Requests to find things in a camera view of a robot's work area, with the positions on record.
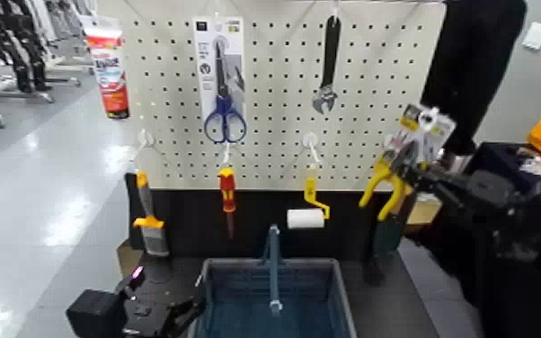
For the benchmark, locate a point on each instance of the red white sealant tube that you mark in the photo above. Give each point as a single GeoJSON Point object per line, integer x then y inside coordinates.
{"type": "Point", "coordinates": [110, 71]}

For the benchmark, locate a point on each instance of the black white humanoid robot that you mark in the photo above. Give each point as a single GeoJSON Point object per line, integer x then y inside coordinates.
{"type": "Point", "coordinates": [13, 38]}

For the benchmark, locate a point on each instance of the grey brush yellow guard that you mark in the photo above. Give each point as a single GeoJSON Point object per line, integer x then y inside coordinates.
{"type": "Point", "coordinates": [150, 236]}

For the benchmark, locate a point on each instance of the dark navy cloth cover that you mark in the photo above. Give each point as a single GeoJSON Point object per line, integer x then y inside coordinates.
{"type": "Point", "coordinates": [459, 255]}

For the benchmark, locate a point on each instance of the white wall switch plate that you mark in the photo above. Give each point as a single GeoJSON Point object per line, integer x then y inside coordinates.
{"type": "Point", "coordinates": [536, 35]}

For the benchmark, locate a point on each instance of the black back panel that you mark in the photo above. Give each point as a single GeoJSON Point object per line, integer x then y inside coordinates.
{"type": "Point", "coordinates": [195, 222]}

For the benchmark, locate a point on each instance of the blue grey plastic crate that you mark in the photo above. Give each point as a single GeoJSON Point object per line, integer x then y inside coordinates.
{"type": "Point", "coordinates": [233, 292]}

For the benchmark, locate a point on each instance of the blue scissors in package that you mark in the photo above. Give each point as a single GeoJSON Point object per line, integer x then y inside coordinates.
{"type": "Point", "coordinates": [223, 108]}

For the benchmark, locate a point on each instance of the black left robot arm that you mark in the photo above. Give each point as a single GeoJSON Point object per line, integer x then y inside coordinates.
{"type": "Point", "coordinates": [96, 314]}

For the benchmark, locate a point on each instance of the yellow pliers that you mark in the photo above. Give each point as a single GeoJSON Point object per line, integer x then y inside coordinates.
{"type": "Point", "coordinates": [421, 137]}

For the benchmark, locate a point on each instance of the cream metal pegboard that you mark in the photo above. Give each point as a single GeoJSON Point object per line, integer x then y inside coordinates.
{"type": "Point", "coordinates": [280, 94]}

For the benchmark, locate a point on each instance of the brown cardboard flap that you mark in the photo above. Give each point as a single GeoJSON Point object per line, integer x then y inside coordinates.
{"type": "Point", "coordinates": [129, 257]}

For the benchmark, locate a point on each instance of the white pegboard hook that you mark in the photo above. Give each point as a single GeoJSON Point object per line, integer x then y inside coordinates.
{"type": "Point", "coordinates": [390, 140]}
{"type": "Point", "coordinates": [310, 140]}
{"type": "Point", "coordinates": [145, 138]}
{"type": "Point", "coordinates": [334, 7]}
{"type": "Point", "coordinates": [226, 153]}

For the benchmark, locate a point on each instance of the grey wheeled robot stand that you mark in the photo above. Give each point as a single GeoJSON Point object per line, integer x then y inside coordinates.
{"type": "Point", "coordinates": [15, 96]}

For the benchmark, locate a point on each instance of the brown cardboard box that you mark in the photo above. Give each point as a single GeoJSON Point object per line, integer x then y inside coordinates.
{"type": "Point", "coordinates": [425, 212]}

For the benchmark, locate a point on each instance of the black-clad person's hand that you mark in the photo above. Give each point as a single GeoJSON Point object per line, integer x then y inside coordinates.
{"type": "Point", "coordinates": [455, 163]}

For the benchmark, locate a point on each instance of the person in black clothes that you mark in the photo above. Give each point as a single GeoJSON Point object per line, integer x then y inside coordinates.
{"type": "Point", "coordinates": [473, 61]}

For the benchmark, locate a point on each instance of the red yellow screwdriver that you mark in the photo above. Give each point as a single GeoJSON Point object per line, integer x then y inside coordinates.
{"type": "Point", "coordinates": [226, 189]}

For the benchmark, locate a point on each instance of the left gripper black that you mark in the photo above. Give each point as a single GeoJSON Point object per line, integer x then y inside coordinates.
{"type": "Point", "coordinates": [148, 311]}

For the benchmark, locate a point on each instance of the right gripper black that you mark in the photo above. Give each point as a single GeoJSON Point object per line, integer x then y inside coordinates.
{"type": "Point", "coordinates": [490, 191]}

